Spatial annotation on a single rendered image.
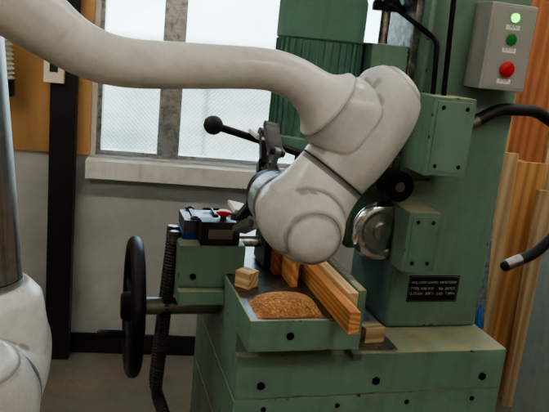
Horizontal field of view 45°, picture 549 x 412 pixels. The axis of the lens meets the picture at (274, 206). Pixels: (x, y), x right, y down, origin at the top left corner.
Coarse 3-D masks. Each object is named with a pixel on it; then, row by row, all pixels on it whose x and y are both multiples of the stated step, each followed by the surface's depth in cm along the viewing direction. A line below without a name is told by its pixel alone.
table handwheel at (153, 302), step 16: (128, 240) 138; (128, 256) 145; (144, 256) 130; (128, 272) 148; (144, 272) 128; (128, 288) 144; (144, 288) 126; (128, 304) 135; (144, 304) 125; (160, 304) 138; (176, 304) 139; (128, 320) 137; (144, 320) 125; (128, 336) 137; (144, 336) 126; (128, 352) 128; (128, 368) 130
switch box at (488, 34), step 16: (480, 16) 127; (496, 16) 124; (528, 16) 126; (480, 32) 127; (496, 32) 125; (512, 32) 126; (528, 32) 127; (480, 48) 127; (496, 48) 126; (528, 48) 128; (480, 64) 127; (496, 64) 127; (464, 80) 132; (480, 80) 127; (496, 80) 128; (512, 80) 129
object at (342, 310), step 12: (312, 276) 131; (324, 276) 129; (312, 288) 131; (324, 288) 124; (336, 288) 123; (324, 300) 124; (336, 300) 119; (348, 300) 118; (336, 312) 118; (348, 312) 113; (360, 312) 113; (348, 324) 113
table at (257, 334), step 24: (192, 288) 135; (216, 288) 136; (240, 288) 129; (264, 288) 131; (288, 288) 132; (240, 312) 122; (240, 336) 121; (264, 336) 116; (288, 336) 117; (312, 336) 119; (336, 336) 120
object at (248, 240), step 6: (258, 234) 145; (246, 240) 142; (252, 240) 142; (258, 240) 143; (264, 240) 141; (246, 246) 143; (252, 246) 143; (258, 246) 143; (264, 246) 140; (270, 246) 140; (258, 252) 145; (264, 252) 140; (270, 252) 140; (258, 258) 145; (264, 258) 140; (264, 264) 141
